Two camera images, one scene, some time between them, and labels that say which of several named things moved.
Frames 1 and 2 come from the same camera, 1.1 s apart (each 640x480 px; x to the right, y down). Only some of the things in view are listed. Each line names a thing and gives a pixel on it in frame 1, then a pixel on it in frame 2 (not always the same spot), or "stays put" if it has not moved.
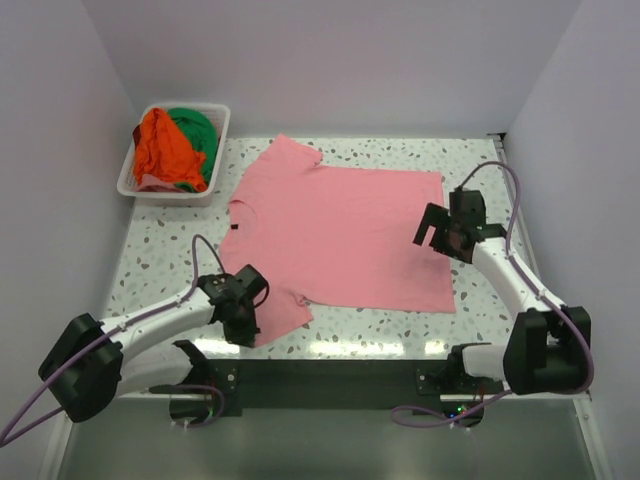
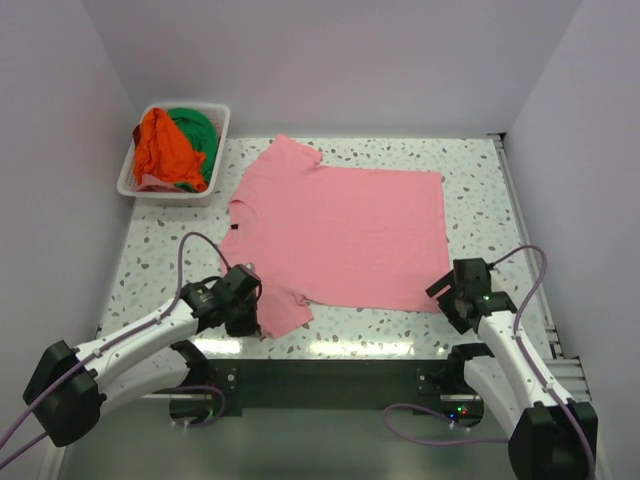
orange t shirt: (164, 151) stays put
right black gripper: (436, 216) → (439, 285)
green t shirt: (202, 133) stays put
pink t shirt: (335, 238) stays put
